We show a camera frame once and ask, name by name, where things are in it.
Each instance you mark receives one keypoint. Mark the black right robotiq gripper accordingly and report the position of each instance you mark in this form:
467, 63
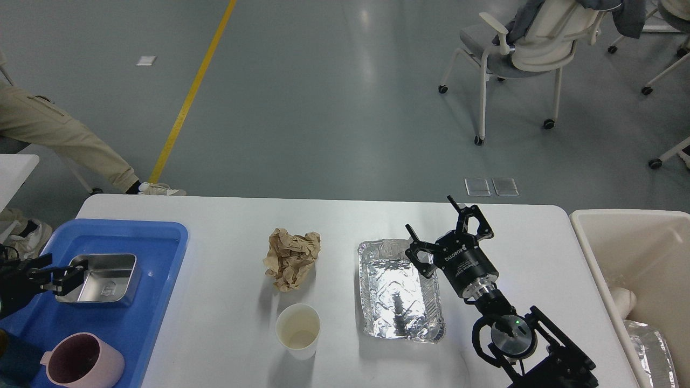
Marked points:
458, 254

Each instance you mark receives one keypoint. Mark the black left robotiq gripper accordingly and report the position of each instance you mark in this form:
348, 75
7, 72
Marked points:
17, 287

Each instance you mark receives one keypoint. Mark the stainless steel rectangular dish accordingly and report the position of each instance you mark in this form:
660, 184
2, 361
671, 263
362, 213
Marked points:
110, 280

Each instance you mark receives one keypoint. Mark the pink mug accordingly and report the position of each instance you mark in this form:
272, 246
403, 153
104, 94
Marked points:
83, 360

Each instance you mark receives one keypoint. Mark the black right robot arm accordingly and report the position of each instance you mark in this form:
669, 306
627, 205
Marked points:
531, 349

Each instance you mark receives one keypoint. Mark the aluminium foil tray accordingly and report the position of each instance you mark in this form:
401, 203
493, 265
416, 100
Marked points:
398, 303

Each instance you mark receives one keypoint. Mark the teal object at corner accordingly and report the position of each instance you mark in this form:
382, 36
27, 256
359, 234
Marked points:
20, 361

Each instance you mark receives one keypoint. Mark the white side table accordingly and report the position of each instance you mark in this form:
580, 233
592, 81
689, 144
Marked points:
15, 169

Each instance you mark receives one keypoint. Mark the blue plastic tray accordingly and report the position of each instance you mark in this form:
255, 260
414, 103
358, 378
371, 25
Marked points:
159, 247

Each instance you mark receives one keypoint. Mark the person in beige trousers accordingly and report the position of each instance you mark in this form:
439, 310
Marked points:
35, 119

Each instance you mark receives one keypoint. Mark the crumpled brown paper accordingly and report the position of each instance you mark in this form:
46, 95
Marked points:
290, 258

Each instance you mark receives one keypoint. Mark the white paper cup in bin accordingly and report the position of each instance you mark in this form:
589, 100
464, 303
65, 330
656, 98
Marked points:
624, 300

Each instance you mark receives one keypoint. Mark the beige plastic bin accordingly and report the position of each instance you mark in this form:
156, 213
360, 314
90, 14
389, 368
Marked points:
646, 252

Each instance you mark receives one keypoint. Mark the foil tray in bin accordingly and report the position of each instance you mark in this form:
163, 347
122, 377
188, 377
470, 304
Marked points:
653, 354

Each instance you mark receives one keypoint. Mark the white office chair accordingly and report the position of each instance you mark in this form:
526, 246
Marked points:
548, 45

